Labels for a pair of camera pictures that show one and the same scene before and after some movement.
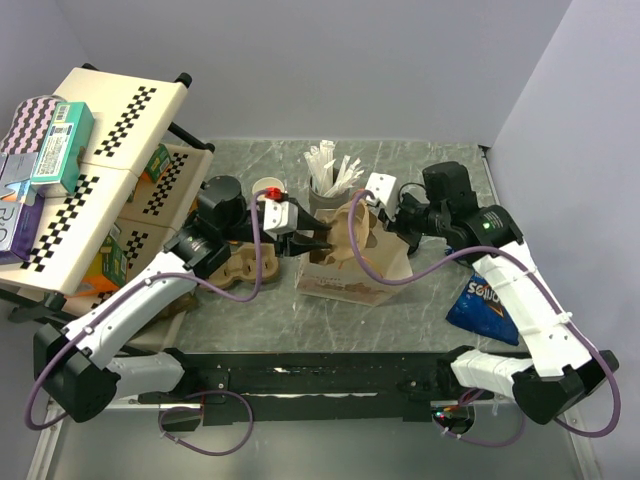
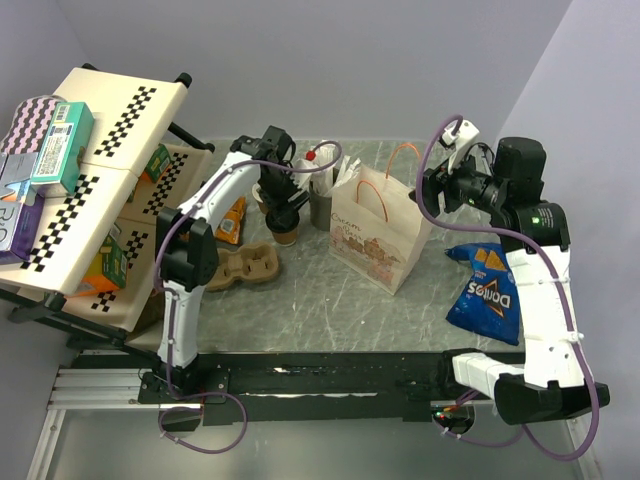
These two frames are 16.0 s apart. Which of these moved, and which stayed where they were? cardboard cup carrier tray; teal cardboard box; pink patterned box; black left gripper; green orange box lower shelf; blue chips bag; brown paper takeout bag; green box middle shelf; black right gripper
Moved: brown paper takeout bag; black right gripper; black left gripper
Stayed: cardboard cup carrier tray; blue chips bag; green orange box lower shelf; green box middle shelf; teal cardboard box; pink patterned box
